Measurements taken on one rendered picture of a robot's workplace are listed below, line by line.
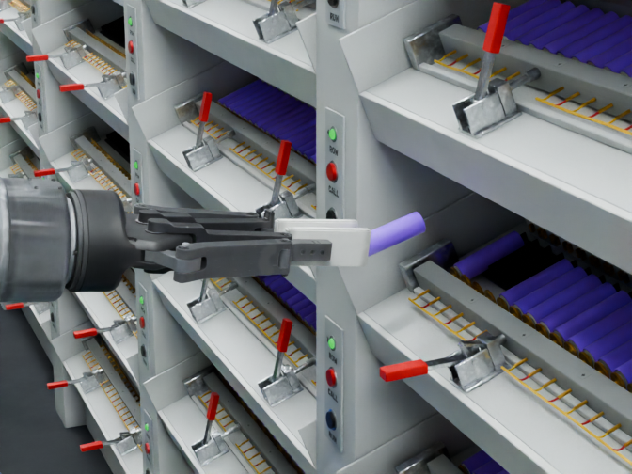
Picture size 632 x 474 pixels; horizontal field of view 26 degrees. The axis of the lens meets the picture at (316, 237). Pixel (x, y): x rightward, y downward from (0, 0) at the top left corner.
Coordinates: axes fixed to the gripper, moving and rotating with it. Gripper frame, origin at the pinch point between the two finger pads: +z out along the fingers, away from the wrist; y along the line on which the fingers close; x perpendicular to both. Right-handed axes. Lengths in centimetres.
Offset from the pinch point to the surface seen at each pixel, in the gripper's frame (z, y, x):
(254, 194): 10.9, 44.2, 7.4
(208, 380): 19, 75, 42
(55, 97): 10, 149, 17
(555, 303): 16.5, -8.9, 2.2
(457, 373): 8.0, -10.3, 7.2
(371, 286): 9.1, 8.3, 6.4
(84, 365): 18, 142, 66
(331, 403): 9.2, 13.6, 19.7
